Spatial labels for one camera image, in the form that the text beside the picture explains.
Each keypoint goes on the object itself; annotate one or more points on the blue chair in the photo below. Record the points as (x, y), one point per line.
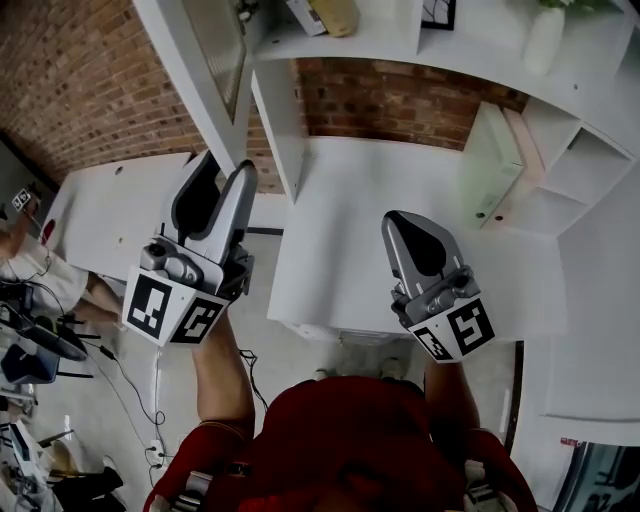
(27, 365)

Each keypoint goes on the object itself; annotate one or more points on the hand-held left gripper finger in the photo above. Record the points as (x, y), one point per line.
(195, 200)
(235, 215)

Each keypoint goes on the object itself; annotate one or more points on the person's right forearm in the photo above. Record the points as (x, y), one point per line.
(450, 400)

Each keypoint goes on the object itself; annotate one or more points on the black picture frame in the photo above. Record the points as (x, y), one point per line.
(439, 14)

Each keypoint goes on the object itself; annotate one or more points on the white power strip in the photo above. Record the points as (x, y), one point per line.
(155, 452)

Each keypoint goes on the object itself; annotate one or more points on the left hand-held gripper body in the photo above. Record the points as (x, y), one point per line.
(160, 305)

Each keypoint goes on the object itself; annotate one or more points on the artificial flower bunch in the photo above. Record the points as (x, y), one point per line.
(575, 3)

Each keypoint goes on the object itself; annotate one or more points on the dark framed glass door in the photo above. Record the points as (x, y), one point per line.
(605, 480)

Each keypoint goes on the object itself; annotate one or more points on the pale green binder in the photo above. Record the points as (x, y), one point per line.
(492, 170)

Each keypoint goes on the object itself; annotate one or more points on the black rounded device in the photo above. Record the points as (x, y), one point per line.
(45, 330)

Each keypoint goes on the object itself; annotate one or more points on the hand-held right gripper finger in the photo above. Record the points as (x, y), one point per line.
(445, 245)
(402, 260)

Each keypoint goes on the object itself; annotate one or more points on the white shelving unit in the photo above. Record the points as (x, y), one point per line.
(500, 65)

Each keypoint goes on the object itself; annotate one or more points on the person's red shirt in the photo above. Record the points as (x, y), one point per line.
(350, 440)

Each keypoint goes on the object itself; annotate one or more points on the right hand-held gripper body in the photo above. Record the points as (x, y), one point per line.
(450, 325)

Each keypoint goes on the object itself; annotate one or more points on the white desk with drawers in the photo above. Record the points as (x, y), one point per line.
(375, 225)

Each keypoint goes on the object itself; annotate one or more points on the white ceramic vase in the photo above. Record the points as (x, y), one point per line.
(544, 42)

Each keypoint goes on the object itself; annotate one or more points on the pale pink binder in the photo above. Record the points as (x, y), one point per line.
(525, 145)

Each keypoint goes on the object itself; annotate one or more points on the small white box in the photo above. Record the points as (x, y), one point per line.
(307, 17)

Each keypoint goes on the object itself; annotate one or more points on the person's left forearm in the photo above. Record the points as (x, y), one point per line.
(225, 380)

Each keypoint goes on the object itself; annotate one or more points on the person's white shoe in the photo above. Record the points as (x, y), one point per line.
(391, 367)
(322, 374)

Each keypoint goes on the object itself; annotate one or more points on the beige yellow packet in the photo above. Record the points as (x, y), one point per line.
(342, 17)

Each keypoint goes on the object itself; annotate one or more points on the red can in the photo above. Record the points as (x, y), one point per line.
(570, 442)

